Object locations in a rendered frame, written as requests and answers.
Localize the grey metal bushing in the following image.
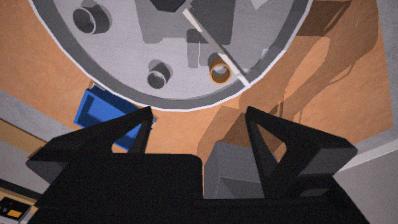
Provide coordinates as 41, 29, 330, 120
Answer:
71, 7, 110, 35
146, 65, 170, 90

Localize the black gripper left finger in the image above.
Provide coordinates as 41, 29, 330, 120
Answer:
41, 106, 153, 153

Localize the bronze bushing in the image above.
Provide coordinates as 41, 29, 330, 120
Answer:
209, 58, 231, 85

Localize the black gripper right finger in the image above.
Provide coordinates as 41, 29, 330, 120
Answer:
245, 106, 358, 198

